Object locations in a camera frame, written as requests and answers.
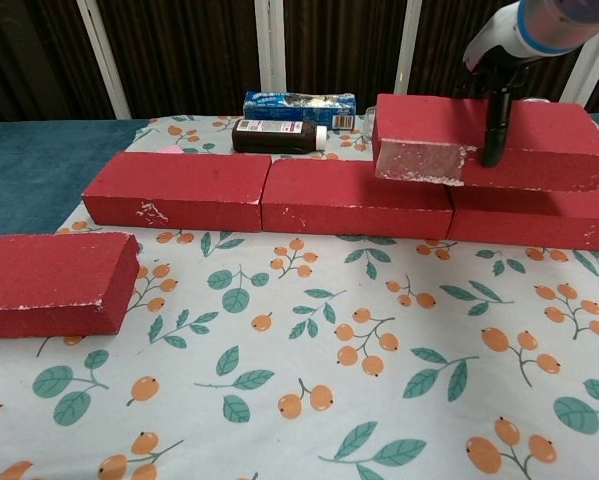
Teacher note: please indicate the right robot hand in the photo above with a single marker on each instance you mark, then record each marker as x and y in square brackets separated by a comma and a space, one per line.
[496, 130]

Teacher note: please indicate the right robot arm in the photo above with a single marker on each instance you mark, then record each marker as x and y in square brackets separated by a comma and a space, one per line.
[564, 22]

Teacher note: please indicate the red brick row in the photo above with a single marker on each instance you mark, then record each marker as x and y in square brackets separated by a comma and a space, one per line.
[349, 200]
[179, 190]
[529, 220]

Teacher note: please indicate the clear bottle with green label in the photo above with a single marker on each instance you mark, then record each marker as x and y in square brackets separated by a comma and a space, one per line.
[369, 125]

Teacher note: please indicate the blue cookie package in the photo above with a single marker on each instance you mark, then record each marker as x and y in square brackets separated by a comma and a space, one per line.
[299, 106]

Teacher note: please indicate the brown medicine bottle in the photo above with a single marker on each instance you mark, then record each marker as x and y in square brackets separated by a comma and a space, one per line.
[274, 136]

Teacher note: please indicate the floral tablecloth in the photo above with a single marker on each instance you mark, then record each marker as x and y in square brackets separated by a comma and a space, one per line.
[299, 350]

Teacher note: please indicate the dark pleated curtain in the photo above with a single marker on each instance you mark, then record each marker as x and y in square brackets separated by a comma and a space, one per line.
[189, 50]

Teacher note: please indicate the small pink cube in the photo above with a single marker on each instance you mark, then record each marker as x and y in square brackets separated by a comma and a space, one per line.
[170, 149]

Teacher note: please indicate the white metal frame post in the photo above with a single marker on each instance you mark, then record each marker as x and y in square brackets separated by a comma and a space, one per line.
[101, 55]
[581, 80]
[270, 45]
[408, 45]

